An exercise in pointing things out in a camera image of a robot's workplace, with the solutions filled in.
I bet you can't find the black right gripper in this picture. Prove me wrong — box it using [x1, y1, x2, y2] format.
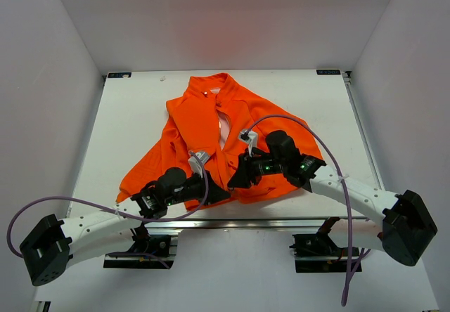
[227, 148, 287, 189]

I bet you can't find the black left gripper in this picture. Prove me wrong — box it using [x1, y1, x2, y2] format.
[166, 169, 230, 206]

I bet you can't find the orange jacket with pink lining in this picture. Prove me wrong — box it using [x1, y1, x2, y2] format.
[116, 73, 321, 202]

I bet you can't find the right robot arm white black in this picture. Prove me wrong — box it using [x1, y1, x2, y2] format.
[228, 129, 437, 266]

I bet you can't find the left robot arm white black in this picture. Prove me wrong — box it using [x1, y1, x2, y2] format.
[20, 167, 231, 287]

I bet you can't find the blue label sticker right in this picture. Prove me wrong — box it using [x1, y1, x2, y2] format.
[316, 69, 341, 75]

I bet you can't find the blue label sticker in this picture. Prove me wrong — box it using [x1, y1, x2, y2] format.
[316, 69, 341, 75]
[107, 72, 131, 79]

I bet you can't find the blue label sticker left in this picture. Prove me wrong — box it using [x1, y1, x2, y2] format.
[107, 72, 131, 79]

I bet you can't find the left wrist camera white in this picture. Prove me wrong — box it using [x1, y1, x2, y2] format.
[188, 151, 210, 178]

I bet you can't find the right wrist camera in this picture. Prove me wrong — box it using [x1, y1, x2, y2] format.
[238, 129, 259, 157]

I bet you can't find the aluminium table edge rail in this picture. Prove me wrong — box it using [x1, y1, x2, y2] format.
[65, 216, 398, 230]

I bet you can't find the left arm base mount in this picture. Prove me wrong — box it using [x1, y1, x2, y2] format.
[103, 223, 178, 270]

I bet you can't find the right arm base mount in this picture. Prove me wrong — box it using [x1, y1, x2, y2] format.
[290, 217, 348, 273]

